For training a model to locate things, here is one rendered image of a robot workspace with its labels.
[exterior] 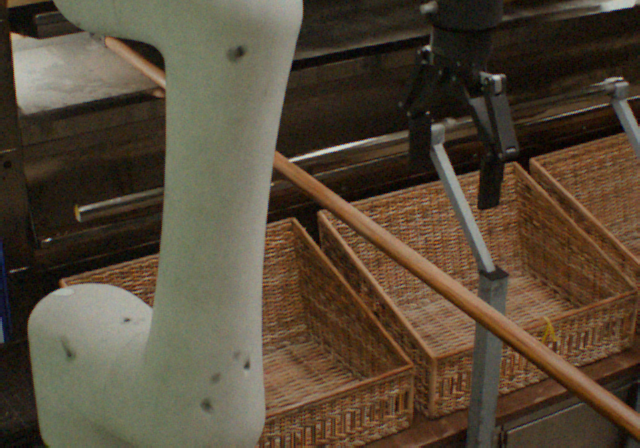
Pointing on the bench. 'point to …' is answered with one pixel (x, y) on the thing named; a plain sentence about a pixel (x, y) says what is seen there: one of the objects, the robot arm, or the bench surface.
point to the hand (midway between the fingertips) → (452, 179)
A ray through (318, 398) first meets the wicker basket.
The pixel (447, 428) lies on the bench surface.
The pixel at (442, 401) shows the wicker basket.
